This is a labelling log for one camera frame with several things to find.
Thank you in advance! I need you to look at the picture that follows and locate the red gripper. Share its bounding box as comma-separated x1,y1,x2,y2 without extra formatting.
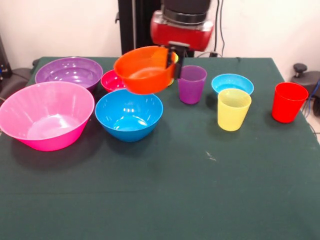
149,10,215,80

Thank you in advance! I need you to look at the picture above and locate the purple cup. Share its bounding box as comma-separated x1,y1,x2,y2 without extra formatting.
178,65,208,105

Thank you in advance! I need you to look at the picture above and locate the small orange bowl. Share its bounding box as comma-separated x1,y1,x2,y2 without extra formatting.
113,46,179,95

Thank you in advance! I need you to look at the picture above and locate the green cup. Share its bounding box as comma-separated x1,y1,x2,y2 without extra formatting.
168,52,180,87

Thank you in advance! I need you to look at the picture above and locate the small light blue bowl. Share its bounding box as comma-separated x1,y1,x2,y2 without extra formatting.
211,73,255,97

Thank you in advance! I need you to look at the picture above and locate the small crimson bowl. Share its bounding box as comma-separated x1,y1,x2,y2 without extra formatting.
100,69,127,93

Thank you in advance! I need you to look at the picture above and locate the yellow cup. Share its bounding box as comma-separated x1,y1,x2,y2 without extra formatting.
217,88,252,132

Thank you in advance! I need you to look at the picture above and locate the large blue bowl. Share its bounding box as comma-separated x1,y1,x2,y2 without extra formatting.
94,88,164,143

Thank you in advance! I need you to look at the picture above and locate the large purple bowl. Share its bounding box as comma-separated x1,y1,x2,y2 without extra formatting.
34,56,104,93

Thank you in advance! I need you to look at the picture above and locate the red cup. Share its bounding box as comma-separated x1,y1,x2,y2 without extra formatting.
271,82,310,124

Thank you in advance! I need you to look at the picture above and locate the black knob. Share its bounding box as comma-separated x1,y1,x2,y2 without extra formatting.
293,63,308,78

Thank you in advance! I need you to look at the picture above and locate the dark green table cloth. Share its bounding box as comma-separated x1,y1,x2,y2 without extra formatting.
0,56,320,240

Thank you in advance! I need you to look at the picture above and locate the large pink bowl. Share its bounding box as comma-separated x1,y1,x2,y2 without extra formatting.
0,81,96,152

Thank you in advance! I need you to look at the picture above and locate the black equipment box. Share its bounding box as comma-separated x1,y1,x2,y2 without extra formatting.
0,34,12,81

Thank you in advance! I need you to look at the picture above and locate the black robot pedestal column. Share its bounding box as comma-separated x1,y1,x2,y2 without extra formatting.
115,0,202,58

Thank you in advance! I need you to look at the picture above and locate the black wall cable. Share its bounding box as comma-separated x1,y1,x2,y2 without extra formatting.
214,0,226,57

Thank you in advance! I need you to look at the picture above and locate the black pedestal leg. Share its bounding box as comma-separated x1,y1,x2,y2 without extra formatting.
290,71,320,106
0,67,33,101

